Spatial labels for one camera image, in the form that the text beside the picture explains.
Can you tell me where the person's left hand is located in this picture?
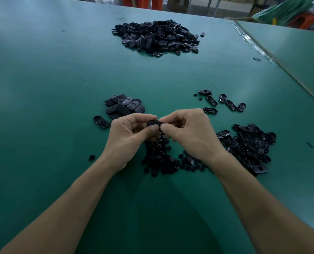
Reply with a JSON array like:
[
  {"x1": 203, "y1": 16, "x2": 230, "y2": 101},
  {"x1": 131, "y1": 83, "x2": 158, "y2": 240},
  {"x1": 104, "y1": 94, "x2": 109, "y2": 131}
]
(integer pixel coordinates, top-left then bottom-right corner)
[{"x1": 100, "y1": 113, "x2": 162, "y2": 174}]

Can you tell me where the person's right hand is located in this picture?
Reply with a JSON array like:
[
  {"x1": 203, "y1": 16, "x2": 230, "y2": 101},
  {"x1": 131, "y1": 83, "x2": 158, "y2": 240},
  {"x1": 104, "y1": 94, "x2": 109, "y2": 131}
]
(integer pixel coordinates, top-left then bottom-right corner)
[{"x1": 158, "y1": 108, "x2": 228, "y2": 167}]

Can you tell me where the pile of small black buttons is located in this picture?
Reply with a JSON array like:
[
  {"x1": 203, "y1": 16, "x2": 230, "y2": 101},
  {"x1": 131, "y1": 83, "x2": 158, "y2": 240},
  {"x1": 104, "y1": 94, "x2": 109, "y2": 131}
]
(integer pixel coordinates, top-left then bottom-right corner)
[{"x1": 141, "y1": 132, "x2": 205, "y2": 178}]

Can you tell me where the pile of black oval shells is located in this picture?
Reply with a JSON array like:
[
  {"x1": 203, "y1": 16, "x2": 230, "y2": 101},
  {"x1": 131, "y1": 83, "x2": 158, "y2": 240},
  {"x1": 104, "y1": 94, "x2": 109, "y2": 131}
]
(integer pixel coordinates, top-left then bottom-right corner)
[{"x1": 198, "y1": 89, "x2": 277, "y2": 176}]

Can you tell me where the person's left forearm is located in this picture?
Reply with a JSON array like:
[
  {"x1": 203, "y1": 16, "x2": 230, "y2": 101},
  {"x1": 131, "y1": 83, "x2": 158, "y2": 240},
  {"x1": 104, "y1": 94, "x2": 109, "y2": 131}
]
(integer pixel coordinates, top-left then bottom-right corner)
[{"x1": 0, "y1": 157, "x2": 120, "y2": 254}]

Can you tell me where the person's right forearm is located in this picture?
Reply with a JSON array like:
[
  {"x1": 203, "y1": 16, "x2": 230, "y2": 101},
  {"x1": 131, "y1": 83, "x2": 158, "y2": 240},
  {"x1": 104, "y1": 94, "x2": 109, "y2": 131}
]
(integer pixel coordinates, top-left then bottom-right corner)
[{"x1": 209, "y1": 152, "x2": 314, "y2": 254}]

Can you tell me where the small open cardboard box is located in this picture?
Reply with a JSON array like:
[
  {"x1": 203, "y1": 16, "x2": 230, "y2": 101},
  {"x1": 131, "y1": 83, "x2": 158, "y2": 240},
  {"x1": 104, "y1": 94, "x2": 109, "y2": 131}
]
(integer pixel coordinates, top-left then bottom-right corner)
[{"x1": 168, "y1": 0, "x2": 192, "y2": 13}]

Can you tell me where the green striped bag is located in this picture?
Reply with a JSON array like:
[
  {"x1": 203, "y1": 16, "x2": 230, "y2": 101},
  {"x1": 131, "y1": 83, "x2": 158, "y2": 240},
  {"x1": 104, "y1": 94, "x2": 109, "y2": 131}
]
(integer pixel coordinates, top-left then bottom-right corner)
[{"x1": 253, "y1": 0, "x2": 314, "y2": 25}]

